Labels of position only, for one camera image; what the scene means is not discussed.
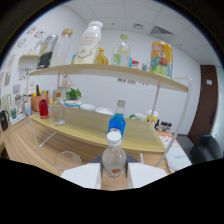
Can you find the large white bottle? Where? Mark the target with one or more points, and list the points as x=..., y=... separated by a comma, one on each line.
x=87, y=43

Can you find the brown door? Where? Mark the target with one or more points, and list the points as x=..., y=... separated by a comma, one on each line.
x=205, y=103

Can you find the orange pot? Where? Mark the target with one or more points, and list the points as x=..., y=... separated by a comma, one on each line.
x=36, y=101

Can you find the small clear bottle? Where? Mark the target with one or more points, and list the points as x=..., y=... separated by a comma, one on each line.
x=145, y=67

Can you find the clear bottle orange cap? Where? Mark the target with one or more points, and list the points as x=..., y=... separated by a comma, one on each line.
x=59, y=113

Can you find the red and white can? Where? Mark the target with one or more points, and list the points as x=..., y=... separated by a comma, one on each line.
x=135, y=64

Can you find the clear bottle green cap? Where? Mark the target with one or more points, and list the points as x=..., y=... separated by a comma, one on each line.
x=121, y=53

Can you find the white paper booklet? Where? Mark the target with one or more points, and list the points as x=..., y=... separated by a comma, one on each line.
x=178, y=158

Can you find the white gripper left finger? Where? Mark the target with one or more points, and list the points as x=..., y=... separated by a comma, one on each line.
x=83, y=175

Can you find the red syrup bottle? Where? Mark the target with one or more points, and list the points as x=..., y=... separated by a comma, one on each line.
x=43, y=108

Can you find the white container red lid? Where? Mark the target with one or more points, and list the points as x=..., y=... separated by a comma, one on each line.
x=152, y=116

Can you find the blue rimmed plate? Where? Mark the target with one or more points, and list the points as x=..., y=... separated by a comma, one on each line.
x=72, y=104

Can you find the clear glass with ice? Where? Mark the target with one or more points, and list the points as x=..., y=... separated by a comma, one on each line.
x=68, y=161

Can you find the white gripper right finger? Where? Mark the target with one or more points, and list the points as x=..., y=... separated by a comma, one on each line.
x=143, y=175

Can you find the blue liquid bottle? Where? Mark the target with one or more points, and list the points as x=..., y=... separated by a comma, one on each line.
x=117, y=121

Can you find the white plate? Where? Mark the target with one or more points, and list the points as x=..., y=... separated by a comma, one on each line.
x=105, y=111

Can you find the green mug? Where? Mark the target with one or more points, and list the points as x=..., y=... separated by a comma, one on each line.
x=138, y=116

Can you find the amber liquid bottle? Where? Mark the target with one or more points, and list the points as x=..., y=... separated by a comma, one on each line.
x=101, y=58

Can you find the green potted plant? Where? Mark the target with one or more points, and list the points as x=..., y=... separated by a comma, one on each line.
x=73, y=94

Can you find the black chair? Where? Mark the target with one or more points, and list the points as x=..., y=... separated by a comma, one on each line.
x=206, y=150

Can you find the clear bottle white cap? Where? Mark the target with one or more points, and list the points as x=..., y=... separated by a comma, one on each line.
x=114, y=160

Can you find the small pink bottle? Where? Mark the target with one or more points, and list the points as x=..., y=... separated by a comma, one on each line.
x=65, y=81

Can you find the black handbag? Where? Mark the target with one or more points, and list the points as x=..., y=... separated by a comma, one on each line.
x=3, y=120

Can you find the white wall shelf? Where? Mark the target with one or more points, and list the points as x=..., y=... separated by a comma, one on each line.
x=29, y=57

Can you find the white tray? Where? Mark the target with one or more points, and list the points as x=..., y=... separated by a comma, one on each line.
x=17, y=119

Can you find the glass jar with cork lid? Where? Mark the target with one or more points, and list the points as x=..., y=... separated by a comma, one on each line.
x=63, y=46

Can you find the light blue cup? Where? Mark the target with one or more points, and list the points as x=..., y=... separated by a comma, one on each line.
x=28, y=109

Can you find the white bowl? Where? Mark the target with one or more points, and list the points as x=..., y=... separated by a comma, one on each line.
x=88, y=107

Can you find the white metal rack wooden shelves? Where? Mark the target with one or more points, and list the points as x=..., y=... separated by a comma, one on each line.
x=100, y=130

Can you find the teal cup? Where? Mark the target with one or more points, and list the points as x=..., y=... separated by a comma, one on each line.
x=13, y=114

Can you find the yellow cartoon snack can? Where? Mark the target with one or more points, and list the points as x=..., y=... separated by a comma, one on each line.
x=161, y=60

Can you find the dark small bottles set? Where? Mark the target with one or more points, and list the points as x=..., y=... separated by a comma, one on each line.
x=164, y=126

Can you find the colourful wall posters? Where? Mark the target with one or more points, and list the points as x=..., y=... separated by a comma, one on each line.
x=131, y=81

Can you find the small teal bottle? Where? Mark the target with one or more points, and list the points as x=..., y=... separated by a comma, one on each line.
x=73, y=60

